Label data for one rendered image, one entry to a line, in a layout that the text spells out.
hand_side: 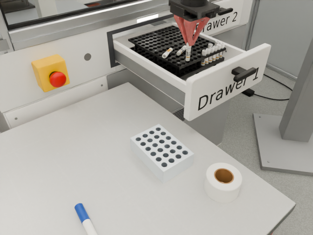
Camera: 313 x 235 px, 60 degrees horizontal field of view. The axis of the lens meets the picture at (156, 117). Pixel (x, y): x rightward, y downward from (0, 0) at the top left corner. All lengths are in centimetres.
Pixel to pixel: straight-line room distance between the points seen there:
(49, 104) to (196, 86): 43
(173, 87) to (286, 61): 205
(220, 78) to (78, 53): 39
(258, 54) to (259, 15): 199
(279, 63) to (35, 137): 228
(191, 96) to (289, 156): 127
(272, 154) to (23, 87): 142
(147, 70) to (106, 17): 19
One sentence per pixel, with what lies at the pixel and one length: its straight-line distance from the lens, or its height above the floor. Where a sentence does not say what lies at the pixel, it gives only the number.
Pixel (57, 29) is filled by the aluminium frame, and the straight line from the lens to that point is 75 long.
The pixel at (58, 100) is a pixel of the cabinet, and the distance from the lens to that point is 82.
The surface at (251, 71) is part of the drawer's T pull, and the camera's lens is 67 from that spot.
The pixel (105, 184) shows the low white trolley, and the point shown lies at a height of 76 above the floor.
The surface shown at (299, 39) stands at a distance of 254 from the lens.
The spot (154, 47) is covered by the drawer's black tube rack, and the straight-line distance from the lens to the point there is 78.
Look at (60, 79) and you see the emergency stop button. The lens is 71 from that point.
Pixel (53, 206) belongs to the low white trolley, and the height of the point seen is 76.
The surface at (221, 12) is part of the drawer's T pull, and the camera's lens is 105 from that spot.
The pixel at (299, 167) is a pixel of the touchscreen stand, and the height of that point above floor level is 3.
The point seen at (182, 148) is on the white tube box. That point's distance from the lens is 60.
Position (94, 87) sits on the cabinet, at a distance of 86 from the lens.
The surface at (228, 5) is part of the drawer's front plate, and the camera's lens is 113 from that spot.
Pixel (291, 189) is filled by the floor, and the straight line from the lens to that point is 168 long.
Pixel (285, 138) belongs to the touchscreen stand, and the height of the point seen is 5.
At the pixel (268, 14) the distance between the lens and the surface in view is 267.
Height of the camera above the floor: 122
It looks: 39 degrees down
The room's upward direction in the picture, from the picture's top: straight up
